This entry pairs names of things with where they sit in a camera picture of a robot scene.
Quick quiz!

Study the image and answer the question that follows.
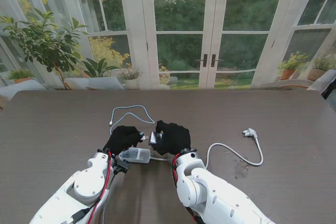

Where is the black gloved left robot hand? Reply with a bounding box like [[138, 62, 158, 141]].
[[102, 125, 145, 155]]

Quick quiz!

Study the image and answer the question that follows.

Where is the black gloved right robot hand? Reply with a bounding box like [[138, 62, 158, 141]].
[[151, 120, 192, 157]]

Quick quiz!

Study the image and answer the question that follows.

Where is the light blue USB cable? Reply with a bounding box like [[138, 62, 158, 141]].
[[108, 105, 156, 141]]

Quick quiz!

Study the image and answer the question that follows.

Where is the grey USB charger adapter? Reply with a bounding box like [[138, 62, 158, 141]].
[[148, 130, 164, 147]]

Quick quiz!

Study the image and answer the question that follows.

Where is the small plant in white pot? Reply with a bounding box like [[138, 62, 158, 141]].
[[119, 68, 144, 90]]

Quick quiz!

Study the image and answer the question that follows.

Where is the white rectangular planter box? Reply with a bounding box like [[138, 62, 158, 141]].
[[64, 76, 124, 90]]

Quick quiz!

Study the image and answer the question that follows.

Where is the broad-leaf green plant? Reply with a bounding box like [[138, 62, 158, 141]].
[[82, 57, 119, 78]]

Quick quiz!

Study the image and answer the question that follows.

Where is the pale grey sofa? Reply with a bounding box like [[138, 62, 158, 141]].
[[0, 79, 47, 109]]

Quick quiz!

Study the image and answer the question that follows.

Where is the white glazed door leaf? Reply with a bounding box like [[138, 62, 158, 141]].
[[140, 0, 218, 90], [206, 0, 300, 90]]

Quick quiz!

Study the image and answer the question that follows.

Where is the small plant in terracotta pot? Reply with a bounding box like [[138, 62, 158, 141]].
[[6, 68, 35, 84]]

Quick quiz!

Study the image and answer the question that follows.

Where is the tall leafy potted tree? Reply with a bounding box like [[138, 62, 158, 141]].
[[0, 8, 89, 90]]

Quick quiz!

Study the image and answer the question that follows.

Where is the yellow flowering plant terracotta pot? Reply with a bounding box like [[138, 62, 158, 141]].
[[277, 52, 310, 81]]

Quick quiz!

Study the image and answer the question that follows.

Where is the green plant in tan pot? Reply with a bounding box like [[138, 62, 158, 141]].
[[307, 53, 334, 82]]

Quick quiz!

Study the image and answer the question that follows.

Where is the white armchair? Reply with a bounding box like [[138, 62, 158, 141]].
[[307, 69, 336, 95]]

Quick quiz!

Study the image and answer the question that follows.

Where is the white power strip with cord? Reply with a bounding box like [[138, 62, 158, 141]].
[[118, 128, 264, 167]]

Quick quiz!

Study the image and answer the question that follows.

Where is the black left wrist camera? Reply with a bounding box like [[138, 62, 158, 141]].
[[114, 162, 131, 175]]

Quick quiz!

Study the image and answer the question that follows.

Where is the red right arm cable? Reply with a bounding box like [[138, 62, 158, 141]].
[[172, 153, 200, 224]]

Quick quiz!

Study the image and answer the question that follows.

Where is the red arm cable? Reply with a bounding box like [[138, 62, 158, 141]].
[[86, 150, 111, 224], [172, 153, 200, 224]]

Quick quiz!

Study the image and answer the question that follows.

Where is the red left arm cable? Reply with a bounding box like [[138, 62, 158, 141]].
[[86, 150, 111, 224]]

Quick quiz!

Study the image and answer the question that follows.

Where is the dark door lever handle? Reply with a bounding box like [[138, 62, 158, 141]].
[[195, 54, 208, 67], [211, 54, 224, 67]]

